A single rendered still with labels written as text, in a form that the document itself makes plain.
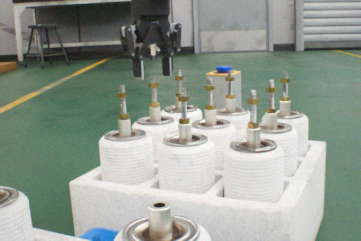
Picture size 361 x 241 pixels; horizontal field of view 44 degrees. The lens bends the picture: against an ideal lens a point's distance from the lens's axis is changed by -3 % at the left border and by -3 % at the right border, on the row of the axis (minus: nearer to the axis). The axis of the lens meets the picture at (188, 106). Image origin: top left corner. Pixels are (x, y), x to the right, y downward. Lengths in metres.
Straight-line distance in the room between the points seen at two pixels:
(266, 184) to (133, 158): 0.23
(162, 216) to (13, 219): 0.20
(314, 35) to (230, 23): 1.08
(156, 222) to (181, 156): 0.30
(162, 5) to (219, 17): 4.96
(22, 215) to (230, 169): 0.32
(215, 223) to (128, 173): 0.18
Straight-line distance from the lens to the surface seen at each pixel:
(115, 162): 0.79
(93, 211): 0.82
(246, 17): 5.85
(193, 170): 0.74
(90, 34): 5.99
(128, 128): 0.81
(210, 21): 5.82
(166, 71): 0.93
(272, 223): 0.68
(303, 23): 5.87
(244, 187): 0.70
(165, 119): 0.92
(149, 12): 0.86
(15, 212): 0.56
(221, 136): 0.84
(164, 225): 0.44
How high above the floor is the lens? 0.45
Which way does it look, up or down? 11 degrees down
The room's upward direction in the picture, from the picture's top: 2 degrees counter-clockwise
